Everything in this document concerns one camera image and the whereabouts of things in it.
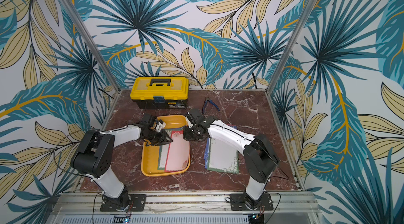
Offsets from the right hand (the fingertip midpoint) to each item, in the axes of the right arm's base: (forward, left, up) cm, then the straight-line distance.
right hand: (184, 136), depth 84 cm
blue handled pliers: (+34, -14, -9) cm, 38 cm away
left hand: (+1, +9, -8) cm, 12 cm away
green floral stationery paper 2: (-7, -21, -12) cm, 25 cm away
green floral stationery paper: (-4, +13, -9) cm, 16 cm away
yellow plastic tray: (-5, +20, -10) cm, 22 cm away
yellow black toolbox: (+27, +15, +7) cm, 31 cm away
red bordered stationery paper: (-6, +4, -10) cm, 12 cm away
